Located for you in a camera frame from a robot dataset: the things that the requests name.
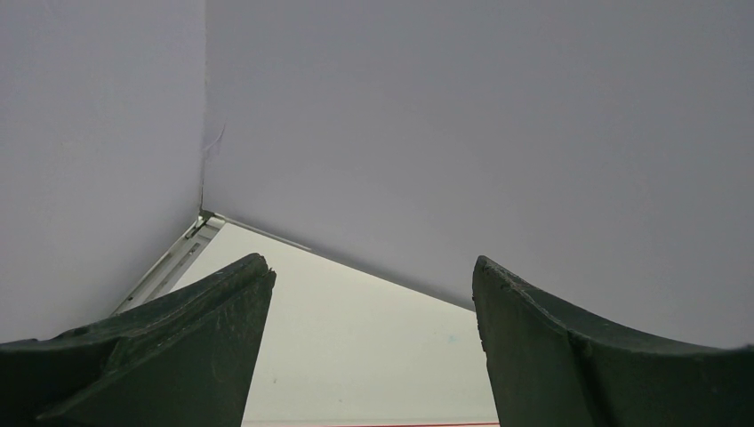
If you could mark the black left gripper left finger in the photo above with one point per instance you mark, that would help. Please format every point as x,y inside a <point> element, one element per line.
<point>184,359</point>

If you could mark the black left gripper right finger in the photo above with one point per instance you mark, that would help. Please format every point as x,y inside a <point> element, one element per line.
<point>552,363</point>

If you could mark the white pvc pipe frame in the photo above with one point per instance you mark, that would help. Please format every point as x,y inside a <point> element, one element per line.
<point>322,424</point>

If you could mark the aluminium table edge rail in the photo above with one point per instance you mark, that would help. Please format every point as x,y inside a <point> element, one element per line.
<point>161,278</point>

